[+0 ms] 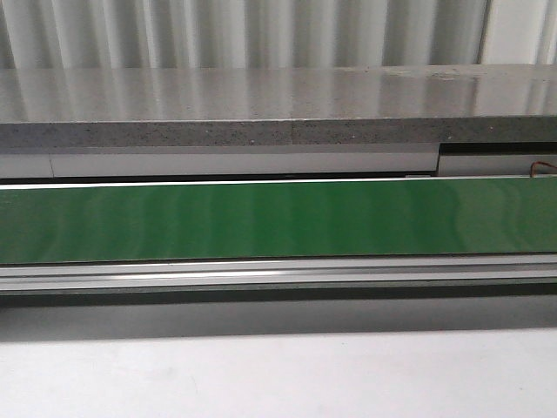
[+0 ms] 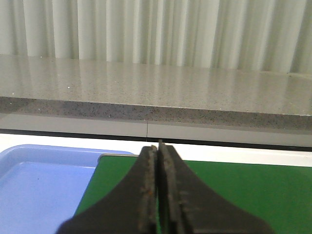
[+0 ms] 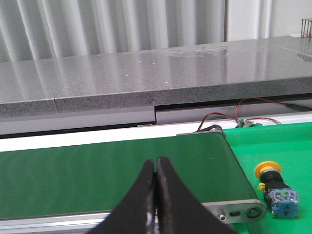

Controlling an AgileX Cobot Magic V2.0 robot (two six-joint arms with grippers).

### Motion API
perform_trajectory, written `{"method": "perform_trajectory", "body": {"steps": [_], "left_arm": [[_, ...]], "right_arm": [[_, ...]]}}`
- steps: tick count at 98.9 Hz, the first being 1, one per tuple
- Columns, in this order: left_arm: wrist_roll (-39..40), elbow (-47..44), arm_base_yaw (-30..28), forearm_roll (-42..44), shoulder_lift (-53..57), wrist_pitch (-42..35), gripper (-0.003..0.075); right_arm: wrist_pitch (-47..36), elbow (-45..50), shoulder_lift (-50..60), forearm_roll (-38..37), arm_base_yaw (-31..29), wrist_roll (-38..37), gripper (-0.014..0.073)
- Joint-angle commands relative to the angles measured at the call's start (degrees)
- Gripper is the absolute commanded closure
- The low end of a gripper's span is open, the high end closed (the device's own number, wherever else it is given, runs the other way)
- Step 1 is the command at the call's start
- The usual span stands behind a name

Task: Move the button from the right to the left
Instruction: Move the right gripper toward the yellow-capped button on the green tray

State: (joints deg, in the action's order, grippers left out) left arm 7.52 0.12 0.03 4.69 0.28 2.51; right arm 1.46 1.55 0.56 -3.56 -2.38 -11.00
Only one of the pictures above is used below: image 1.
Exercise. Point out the grey stone countertop slab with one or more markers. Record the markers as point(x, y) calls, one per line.
point(125, 108)

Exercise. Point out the green conveyor belt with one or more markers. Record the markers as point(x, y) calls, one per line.
point(245, 220)

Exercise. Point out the white corrugated curtain backdrop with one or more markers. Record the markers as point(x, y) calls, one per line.
point(274, 34)

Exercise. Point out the white rear conveyor frame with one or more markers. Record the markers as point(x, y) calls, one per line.
point(376, 160)

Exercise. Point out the aluminium front conveyor rail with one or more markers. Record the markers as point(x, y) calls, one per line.
point(477, 268)

